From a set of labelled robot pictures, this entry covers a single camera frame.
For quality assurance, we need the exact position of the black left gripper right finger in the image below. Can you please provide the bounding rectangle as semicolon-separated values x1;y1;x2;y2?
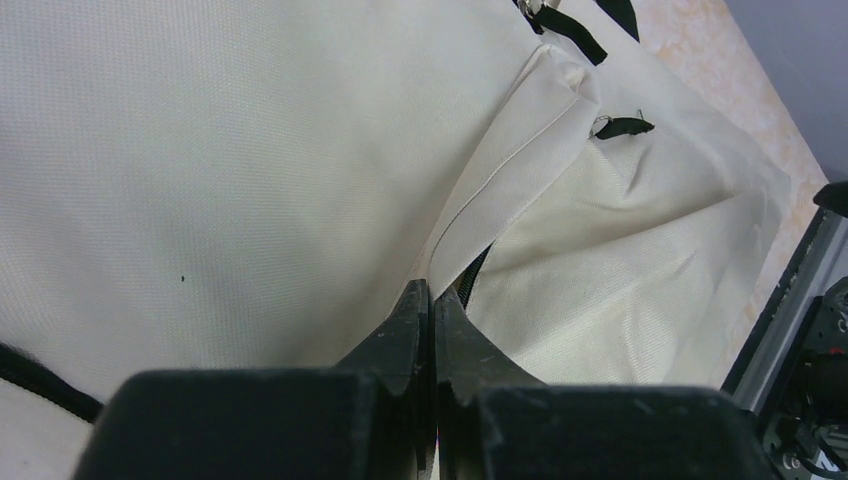
435;290;775;479

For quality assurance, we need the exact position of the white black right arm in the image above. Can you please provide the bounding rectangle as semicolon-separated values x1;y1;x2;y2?
762;181;847;479

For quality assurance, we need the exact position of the aluminium frame rail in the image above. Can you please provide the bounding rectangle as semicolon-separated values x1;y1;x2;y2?
721;209;847;413

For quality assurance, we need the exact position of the cream canvas backpack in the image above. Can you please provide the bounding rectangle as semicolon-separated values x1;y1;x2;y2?
0;0;793;480

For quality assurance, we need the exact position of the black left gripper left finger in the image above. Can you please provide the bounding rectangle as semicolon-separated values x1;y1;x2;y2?
74;280;434;479

